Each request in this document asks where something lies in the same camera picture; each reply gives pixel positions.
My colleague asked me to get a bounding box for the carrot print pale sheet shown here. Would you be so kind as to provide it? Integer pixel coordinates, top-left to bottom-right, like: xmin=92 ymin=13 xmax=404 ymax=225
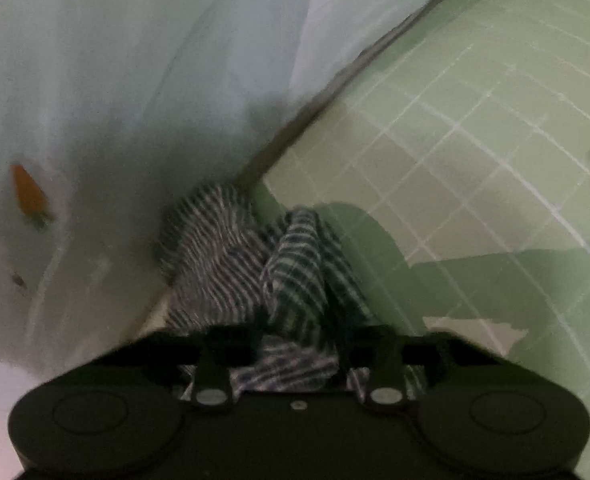
xmin=0 ymin=0 xmax=481 ymax=386

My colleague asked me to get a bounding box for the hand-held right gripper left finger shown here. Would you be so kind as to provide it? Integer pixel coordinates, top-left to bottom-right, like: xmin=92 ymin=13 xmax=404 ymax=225
xmin=95 ymin=324 xmax=263 ymax=412

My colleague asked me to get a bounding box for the green grid mat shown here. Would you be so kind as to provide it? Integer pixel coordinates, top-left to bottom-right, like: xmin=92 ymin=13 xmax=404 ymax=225
xmin=252 ymin=0 xmax=590 ymax=461

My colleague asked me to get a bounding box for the blue checked shirt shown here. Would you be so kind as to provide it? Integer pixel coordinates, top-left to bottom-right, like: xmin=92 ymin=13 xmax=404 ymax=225
xmin=157 ymin=182 xmax=426 ymax=407

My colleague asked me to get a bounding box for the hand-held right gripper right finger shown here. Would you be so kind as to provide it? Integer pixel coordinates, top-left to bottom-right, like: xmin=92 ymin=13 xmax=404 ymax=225
xmin=340 ymin=324 xmax=481 ymax=411

